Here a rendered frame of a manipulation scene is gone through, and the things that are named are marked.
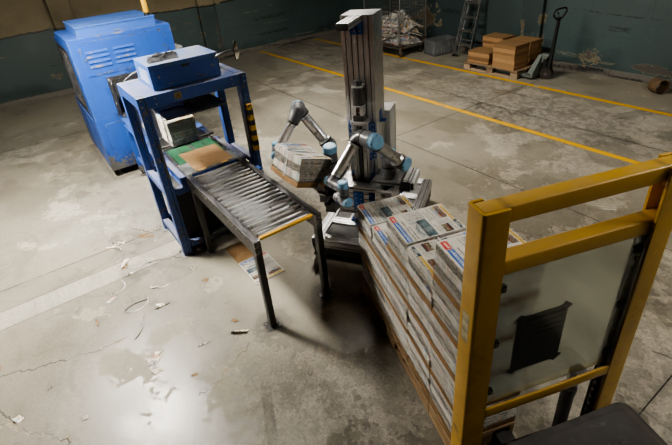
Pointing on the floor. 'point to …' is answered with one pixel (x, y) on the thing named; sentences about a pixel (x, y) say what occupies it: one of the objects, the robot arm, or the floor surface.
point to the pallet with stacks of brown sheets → (505, 54)
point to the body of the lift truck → (598, 429)
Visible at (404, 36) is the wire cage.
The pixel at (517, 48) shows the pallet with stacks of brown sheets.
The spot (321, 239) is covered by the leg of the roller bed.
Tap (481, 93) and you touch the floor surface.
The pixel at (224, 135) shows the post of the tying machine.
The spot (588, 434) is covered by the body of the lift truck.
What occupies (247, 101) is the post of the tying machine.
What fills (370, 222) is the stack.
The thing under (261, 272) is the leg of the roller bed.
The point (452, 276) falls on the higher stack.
